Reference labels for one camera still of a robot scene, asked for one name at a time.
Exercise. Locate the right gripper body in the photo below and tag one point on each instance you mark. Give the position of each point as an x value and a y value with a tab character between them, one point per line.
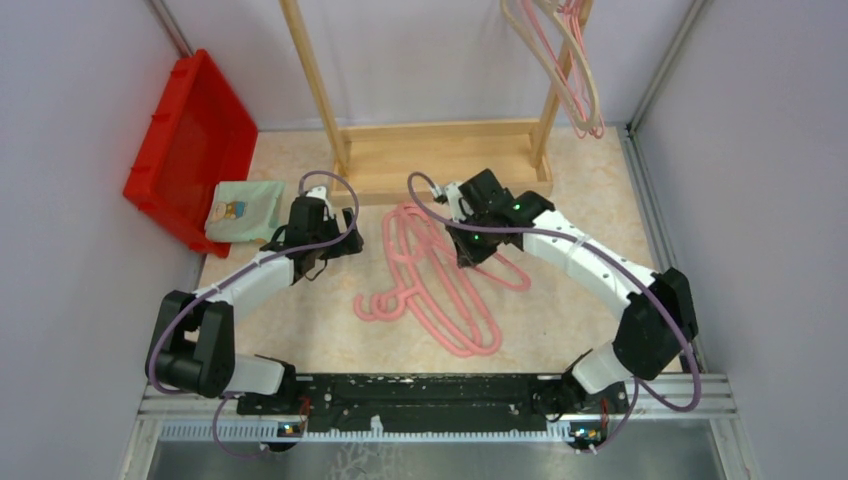
476	244

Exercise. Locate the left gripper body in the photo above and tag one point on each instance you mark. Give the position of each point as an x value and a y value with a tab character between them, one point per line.
329	234

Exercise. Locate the pink plastic hanger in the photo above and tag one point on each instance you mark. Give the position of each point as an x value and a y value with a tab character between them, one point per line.
430	324
477	318
411	236

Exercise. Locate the beige plastic hanger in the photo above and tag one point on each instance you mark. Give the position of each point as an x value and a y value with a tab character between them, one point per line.
563	60

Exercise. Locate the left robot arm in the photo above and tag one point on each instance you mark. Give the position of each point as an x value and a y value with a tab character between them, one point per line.
193	347

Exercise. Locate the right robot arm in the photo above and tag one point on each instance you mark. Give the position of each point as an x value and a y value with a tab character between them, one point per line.
655	310

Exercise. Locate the wooden hanger rack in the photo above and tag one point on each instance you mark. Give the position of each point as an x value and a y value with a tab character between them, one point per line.
376	160

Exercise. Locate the folded green cloth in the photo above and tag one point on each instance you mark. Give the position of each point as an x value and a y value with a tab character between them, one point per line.
244	211

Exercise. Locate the red plastic bin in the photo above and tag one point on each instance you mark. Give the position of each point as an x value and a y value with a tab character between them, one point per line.
200	134

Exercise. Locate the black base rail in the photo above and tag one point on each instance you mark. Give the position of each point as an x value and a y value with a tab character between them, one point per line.
474	407

